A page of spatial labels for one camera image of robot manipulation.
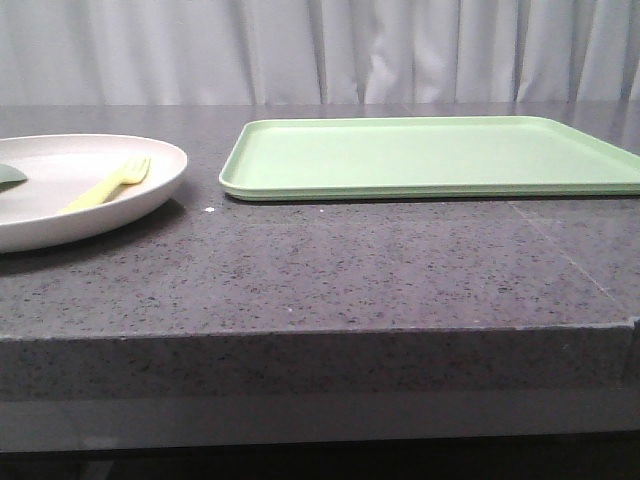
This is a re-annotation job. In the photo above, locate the yellow plastic fork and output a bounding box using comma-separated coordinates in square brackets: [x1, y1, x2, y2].
[57, 158, 151, 214]

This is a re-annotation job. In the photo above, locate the beige round plate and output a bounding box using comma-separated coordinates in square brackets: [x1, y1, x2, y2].
[0, 133, 189, 254]

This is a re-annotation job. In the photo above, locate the light green tray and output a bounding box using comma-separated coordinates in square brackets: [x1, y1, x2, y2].
[219, 116, 639, 201]

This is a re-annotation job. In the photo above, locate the teal green spoon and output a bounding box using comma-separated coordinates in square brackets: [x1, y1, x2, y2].
[0, 164, 28, 185]

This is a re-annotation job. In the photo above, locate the white curtain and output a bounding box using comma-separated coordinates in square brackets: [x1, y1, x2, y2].
[1, 1, 639, 106]

